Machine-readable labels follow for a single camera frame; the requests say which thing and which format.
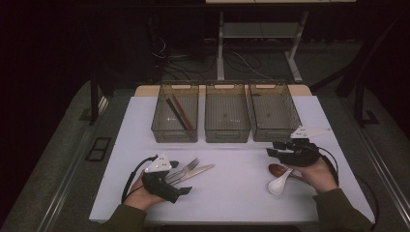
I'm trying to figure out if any right hand-held gripper cable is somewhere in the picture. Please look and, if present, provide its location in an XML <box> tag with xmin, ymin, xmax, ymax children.
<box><xmin>317</xmin><ymin>146</ymin><xmax>381</xmax><ymax>232</ymax></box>

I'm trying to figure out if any black rectangular floor frame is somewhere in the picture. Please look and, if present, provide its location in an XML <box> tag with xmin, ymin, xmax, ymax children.
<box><xmin>85</xmin><ymin>136</ymin><xmax>112</xmax><ymax>162</ymax></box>

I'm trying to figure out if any white ceramic spoon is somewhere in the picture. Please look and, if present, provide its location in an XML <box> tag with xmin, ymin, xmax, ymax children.
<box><xmin>267</xmin><ymin>167</ymin><xmax>294</xmax><ymax>196</ymax></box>

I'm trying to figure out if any clear brown plastic bin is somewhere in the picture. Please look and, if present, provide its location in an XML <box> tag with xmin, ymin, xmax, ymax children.
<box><xmin>204</xmin><ymin>80</ymin><xmax>251</xmax><ymax>144</ymax></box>
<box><xmin>247</xmin><ymin>80</ymin><xmax>304</xmax><ymax>143</ymax></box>
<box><xmin>150</xmin><ymin>80</ymin><xmax>200</xmax><ymax>144</ymax></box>

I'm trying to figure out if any black metal stand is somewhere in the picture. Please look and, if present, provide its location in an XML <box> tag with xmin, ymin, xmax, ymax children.
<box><xmin>308</xmin><ymin>13</ymin><xmax>410</xmax><ymax>129</ymax></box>
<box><xmin>80</xmin><ymin>64</ymin><xmax>114</xmax><ymax>127</ymax></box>

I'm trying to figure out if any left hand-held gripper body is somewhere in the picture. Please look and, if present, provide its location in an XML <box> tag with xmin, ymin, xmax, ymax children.
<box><xmin>141</xmin><ymin>153</ymin><xmax>182</xmax><ymax>205</ymax></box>

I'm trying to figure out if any person's right hand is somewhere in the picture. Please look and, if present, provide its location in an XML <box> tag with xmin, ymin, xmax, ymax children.
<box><xmin>288</xmin><ymin>157</ymin><xmax>338</xmax><ymax>195</ymax></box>

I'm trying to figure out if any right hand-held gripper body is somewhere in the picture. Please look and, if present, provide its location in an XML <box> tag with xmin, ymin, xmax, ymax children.
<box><xmin>278</xmin><ymin>126</ymin><xmax>334</xmax><ymax>168</ymax></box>

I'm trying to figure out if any person's left hand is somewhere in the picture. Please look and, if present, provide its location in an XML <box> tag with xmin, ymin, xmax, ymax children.
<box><xmin>123</xmin><ymin>177</ymin><xmax>167</xmax><ymax>212</ymax></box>

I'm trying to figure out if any hand-held gripper cable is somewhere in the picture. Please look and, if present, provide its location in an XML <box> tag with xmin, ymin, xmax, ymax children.
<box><xmin>317</xmin><ymin>146</ymin><xmax>381</xmax><ymax>232</ymax></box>
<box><xmin>121</xmin><ymin>155</ymin><xmax>159</xmax><ymax>205</ymax></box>

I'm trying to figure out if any steel table knife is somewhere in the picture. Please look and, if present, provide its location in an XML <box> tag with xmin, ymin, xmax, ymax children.
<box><xmin>169</xmin><ymin>163</ymin><xmax>216</xmax><ymax>187</ymax></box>

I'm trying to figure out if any brown wooden spoon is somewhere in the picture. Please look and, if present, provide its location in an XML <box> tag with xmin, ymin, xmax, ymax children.
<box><xmin>268</xmin><ymin>163</ymin><xmax>308</xmax><ymax>186</ymax></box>

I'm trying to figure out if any tangle of black floor cables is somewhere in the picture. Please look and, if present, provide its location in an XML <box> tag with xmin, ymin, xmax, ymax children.
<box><xmin>149</xmin><ymin>18</ymin><xmax>226</xmax><ymax>82</ymax></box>

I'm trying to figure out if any white floor cable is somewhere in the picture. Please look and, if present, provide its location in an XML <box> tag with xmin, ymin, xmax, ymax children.
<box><xmin>231</xmin><ymin>50</ymin><xmax>269</xmax><ymax>81</ymax></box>

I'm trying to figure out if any red chopstick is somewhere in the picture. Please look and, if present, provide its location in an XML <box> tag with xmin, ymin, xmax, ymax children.
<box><xmin>171</xmin><ymin>94</ymin><xmax>194</xmax><ymax>131</ymax></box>

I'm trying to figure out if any left hand-held gripper cable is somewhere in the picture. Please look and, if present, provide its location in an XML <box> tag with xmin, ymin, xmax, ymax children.
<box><xmin>121</xmin><ymin>155</ymin><xmax>159</xmax><ymax>205</ymax></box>

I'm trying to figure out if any aluminium floor rail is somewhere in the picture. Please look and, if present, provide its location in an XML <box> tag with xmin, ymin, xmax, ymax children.
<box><xmin>357</xmin><ymin>125</ymin><xmax>410</xmax><ymax>223</ymax></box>
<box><xmin>38</xmin><ymin>129</ymin><xmax>95</xmax><ymax>232</ymax></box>

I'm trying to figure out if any white metal-legged desk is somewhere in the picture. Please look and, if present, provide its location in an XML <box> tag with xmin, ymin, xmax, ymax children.
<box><xmin>205</xmin><ymin>0</ymin><xmax>357</xmax><ymax>84</ymax></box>

